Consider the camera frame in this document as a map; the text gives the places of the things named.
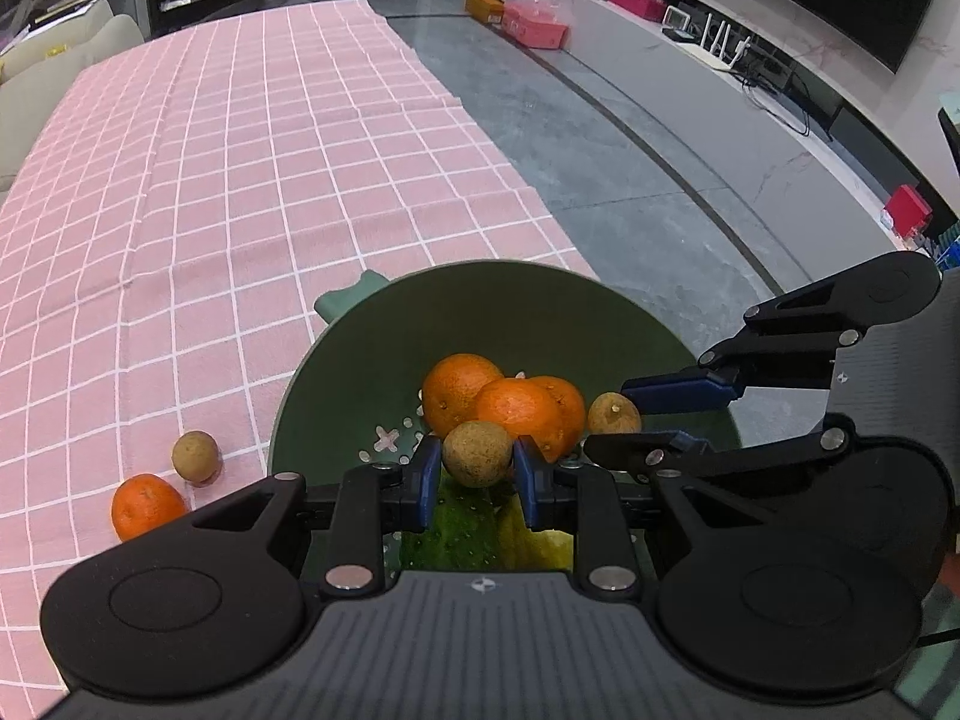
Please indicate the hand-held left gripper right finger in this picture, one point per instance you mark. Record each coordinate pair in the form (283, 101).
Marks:
(529, 484)

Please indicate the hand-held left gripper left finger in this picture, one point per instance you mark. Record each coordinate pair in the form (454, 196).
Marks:
(427, 476)

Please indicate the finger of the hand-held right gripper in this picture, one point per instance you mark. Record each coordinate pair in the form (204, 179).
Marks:
(750, 454)
(679, 394)

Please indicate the brown longan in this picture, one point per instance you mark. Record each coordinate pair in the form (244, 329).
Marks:
(478, 454)

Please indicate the green cucumber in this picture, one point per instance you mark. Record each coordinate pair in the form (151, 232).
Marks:
(450, 532)

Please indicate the brown kiwi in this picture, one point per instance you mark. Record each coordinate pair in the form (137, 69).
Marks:
(613, 416)
(196, 456)

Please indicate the orange mandarin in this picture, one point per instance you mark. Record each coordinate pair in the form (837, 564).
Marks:
(457, 390)
(574, 405)
(146, 506)
(517, 412)

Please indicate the green colander bowl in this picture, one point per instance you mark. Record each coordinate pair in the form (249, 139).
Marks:
(487, 307)

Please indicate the red box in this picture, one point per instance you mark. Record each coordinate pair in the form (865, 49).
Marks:
(907, 211)

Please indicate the grey stone television console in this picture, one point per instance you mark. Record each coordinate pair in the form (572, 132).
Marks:
(622, 52)

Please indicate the white router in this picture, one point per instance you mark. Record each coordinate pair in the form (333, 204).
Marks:
(720, 41)

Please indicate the pink checked tablecloth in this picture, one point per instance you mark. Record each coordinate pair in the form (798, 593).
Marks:
(225, 165)

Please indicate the small white clock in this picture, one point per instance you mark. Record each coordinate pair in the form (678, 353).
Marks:
(679, 21)

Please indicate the magenta box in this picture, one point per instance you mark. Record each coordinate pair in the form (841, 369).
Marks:
(634, 1)

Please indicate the pink box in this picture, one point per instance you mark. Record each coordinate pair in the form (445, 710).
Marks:
(536, 24)

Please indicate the orange box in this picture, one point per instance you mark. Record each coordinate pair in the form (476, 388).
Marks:
(484, 6)

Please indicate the beige sofa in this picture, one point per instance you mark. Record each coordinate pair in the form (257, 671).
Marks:
(67, 52)

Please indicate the black notebook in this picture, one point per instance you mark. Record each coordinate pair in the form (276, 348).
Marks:
(71, 4)

